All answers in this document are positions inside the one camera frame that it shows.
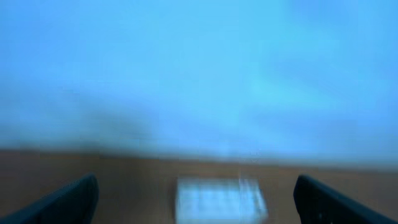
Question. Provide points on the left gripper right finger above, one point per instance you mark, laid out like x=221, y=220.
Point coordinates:
x=329, y=208

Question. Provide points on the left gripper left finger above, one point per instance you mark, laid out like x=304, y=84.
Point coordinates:
x=62, y=205

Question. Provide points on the white test tube rack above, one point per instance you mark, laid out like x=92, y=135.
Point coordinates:
x=217, y=202

